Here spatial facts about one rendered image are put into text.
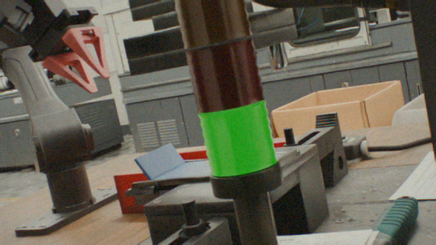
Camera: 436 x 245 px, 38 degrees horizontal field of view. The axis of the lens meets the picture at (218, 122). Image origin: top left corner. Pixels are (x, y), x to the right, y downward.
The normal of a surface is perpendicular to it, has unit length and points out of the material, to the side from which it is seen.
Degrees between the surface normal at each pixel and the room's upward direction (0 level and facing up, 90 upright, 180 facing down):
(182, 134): 90
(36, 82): 38
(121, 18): 90
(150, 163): 60
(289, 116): 89
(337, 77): 90
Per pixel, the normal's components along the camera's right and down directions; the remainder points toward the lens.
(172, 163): 0.64, -0.58
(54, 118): 0.10, -0.75
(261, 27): 0.85, -0.11
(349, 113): -0.48, 0.18
